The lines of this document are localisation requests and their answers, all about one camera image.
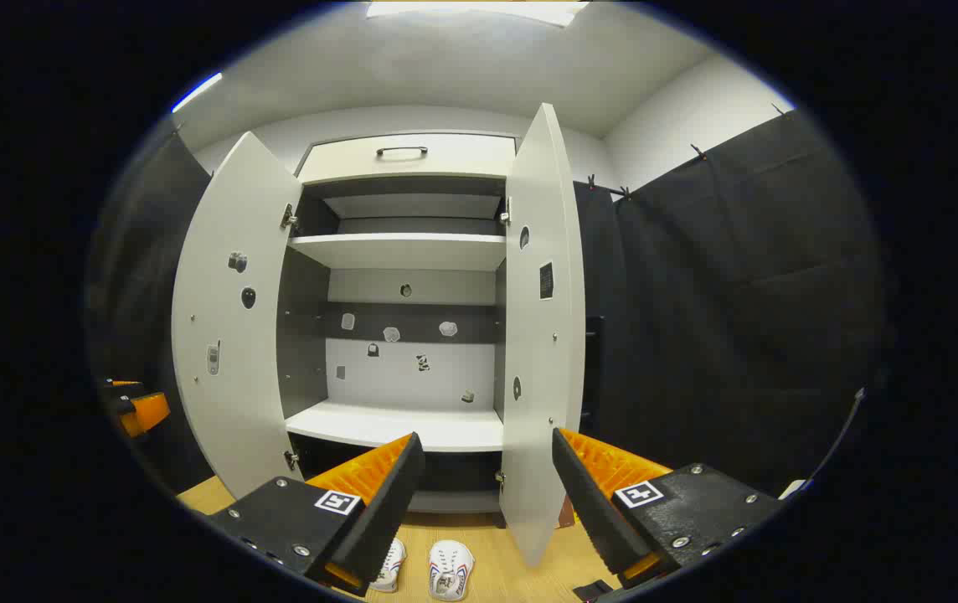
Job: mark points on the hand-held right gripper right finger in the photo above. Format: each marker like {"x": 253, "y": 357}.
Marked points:
{"x": 592, "y": 511}

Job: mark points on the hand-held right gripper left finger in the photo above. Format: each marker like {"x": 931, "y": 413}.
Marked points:
{"x": 387, "y": 511}

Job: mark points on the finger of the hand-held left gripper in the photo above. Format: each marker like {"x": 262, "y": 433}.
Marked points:
{"x": 148, "y": 410}
{"x": 126, "y": 388}

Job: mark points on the white striped shoe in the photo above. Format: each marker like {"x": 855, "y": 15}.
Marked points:
{"x": 394, "y": 569}
{"x": 451, "y": 569}

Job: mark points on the white shoe cabinet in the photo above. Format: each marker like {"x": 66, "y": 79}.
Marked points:
{"x": 395, "y": 251}

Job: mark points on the white cabinet drawer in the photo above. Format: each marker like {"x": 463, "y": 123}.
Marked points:
{"x": 462, "y": 163}

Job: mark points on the brown cardboard box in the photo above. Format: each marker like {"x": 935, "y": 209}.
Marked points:
{"x": 567, "y": 512}

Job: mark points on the small black object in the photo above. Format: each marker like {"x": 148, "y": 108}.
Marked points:
{"x": 592, "y": 591}

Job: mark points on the ceiling light panel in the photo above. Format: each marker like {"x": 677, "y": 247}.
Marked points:
{"x": 479, "y": 10}

